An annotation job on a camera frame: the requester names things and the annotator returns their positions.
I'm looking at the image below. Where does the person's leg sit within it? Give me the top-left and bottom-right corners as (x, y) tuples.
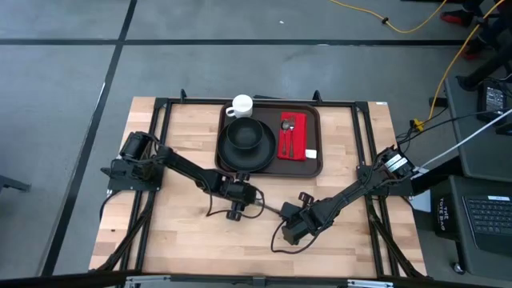
(474, 11), (512, 55)

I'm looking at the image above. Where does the dark grey wheeled cart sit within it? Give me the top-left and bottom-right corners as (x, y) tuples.
(430, 174), (512, 283)

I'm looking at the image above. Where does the black power supply box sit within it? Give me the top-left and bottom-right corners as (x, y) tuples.
(477, 78), (512, 124)

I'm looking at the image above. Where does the yellow looped floor cable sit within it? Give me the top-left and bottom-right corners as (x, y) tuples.
(328, 0), (448, 34)

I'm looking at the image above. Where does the white ceramic mug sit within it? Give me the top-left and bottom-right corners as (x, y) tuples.
(225, 94), (254, 119)

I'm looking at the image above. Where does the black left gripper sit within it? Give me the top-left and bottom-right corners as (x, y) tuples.
(218, 171), (258, 222)

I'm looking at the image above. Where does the black overhead mount crossbar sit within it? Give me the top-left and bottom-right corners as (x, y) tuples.
(0, 270), (512, 288)

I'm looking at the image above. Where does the black keyboard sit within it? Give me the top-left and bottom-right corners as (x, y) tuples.
(462, 194), (512, 257)

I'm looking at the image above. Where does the person's foot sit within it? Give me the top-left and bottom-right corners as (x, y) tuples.
(459, 39), (483, 61)
(439, 10), (475, 28)

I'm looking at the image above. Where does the black stand leg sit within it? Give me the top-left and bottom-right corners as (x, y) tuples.
(456, 50), (512, 92)

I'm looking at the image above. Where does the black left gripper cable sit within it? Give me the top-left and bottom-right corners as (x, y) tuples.
(205, 186), (266, 221)

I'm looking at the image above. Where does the metal fork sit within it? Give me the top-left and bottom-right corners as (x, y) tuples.
(287, 115), (297, 159)

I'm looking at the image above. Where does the dark brown serving tray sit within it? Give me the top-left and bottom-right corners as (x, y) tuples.
(214, 101), (325, 179)

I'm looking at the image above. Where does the black chopstick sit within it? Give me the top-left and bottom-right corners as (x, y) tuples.
(256, 202), (283, 214)
(255, 201), (283, 214)

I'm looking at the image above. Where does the black aluminium table frame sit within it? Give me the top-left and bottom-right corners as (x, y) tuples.
(90, 88), (429, 281)

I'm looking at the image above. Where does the red cloth napkin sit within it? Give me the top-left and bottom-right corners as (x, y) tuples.
(276, 111), (318, 162)

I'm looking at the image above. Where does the black round plate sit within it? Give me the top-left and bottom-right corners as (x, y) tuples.
(217, 119), (278, 173)

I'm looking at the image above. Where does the black bowl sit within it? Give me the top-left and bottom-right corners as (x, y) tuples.
(226, 116), (265, 150)

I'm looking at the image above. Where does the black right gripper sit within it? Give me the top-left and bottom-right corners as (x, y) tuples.
(279, 192), (326, 246)

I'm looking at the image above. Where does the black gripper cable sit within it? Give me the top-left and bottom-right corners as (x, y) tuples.
(270, 219), (323, 256)
(205, 186), (266, 221)

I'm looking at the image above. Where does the grey chair leg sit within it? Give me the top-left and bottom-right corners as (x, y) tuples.
(0, 174), (32, 194)

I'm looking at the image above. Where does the grey desk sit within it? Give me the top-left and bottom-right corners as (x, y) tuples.
(443, 75), (512, 185)

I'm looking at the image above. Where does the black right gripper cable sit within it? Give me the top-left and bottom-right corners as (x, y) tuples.
(270, 219), (323, 256)

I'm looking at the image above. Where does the long yellow floor cable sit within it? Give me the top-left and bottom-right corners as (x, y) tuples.
(410, 0), (506, 132)

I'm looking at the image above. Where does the black tote bag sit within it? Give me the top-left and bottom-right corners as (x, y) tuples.
(434, 194), (460, 241)

